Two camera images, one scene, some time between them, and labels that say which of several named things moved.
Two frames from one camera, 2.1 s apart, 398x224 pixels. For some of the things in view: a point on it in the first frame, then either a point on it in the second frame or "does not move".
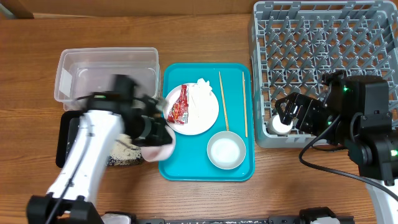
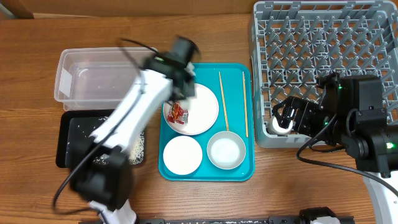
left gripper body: (153, 132) → (187, 89)
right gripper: (307, 104) does not move
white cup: (277, 127) does not move
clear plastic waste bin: (79, 72) does not move
